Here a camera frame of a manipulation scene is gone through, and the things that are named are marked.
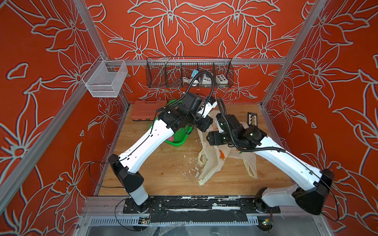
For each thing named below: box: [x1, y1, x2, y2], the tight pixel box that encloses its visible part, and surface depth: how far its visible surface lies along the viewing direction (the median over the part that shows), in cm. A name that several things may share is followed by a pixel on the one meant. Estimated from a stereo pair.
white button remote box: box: [215, 74, 229, 85], surface depth 97 cm
